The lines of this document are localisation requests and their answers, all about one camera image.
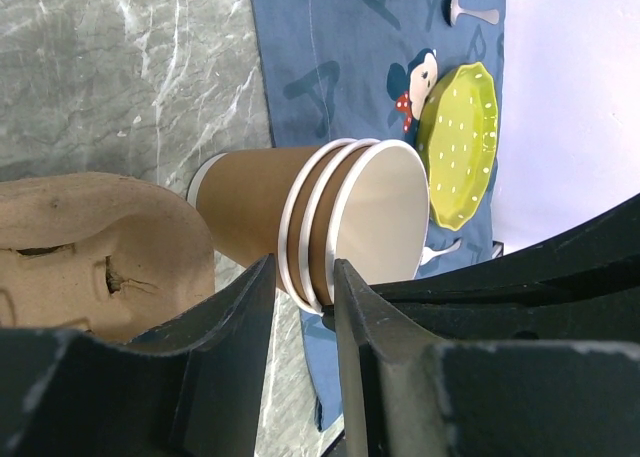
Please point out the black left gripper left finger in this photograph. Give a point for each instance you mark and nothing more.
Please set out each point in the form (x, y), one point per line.
(189, 387)

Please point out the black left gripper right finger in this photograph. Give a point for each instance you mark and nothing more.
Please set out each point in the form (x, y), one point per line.
(535, 353)

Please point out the brown pulp cup carrier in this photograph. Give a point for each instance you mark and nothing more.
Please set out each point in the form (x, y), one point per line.
(100, 252)

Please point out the brown paper cup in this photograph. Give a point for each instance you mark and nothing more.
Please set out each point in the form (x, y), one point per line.
(379, 218)

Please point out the stacked brown paper cups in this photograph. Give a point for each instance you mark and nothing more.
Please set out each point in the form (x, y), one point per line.
(246, 198)

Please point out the green polka dot plate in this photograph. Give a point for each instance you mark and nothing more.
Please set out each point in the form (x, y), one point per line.
(457, 140)

